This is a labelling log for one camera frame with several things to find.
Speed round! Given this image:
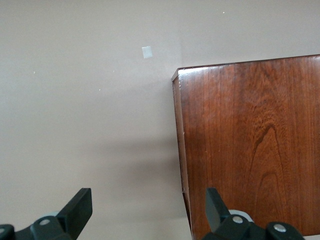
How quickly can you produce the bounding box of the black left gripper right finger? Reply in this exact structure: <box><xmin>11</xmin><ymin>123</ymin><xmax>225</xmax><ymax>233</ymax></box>
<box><xmin>201</xmin><ymin>187</ymin><xmax>306</xmax><ymax>240</ymax></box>

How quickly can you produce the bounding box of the dark brown wooden cabinet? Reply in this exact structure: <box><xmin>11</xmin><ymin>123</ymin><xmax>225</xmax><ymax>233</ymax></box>
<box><xmin>171</xmin><ymin>54</ymin><xmax>320</xmax><ymax>237</ymax></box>

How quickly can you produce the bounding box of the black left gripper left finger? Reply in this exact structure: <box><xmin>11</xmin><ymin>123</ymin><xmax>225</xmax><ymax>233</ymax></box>
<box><xmin>0</xmin><ymin>187</ymin><xmax>94</xmax><ymax>240</ymax></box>

